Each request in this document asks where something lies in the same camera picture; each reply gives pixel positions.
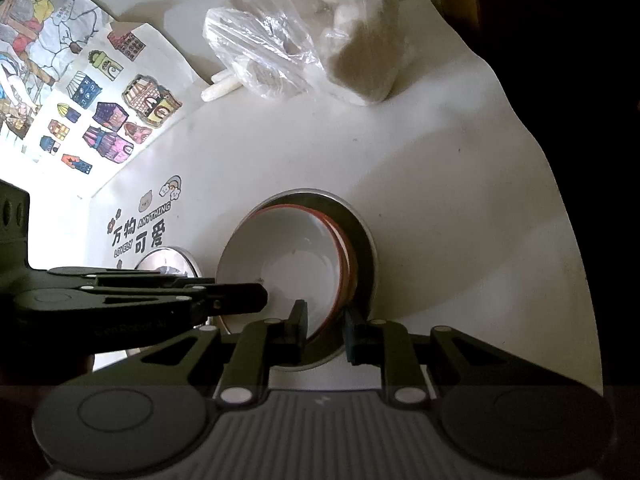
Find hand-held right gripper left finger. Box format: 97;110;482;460
127;300;308;406

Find cartoon wall poster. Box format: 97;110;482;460
0;0;116;161

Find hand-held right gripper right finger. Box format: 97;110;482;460
344;306;526;406

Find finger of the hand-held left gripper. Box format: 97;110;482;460
15;266;269;328

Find white bowl with red rim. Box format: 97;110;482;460
320;214;359;307
216;205;351;346

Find stainless steel plate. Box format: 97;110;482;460
134;245;203;282

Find white cylindrical stick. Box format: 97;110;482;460
201;74;242;103

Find black lettering cartoon sticker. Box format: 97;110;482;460
106;175;184;261

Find white foam block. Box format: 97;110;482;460
320;10;401;107

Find stainless steel bowl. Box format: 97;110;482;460
216;188;377;372

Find colourful house wall stickers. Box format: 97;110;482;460
40;30;183;176

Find clear plastic bag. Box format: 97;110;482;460
204;0;418;107

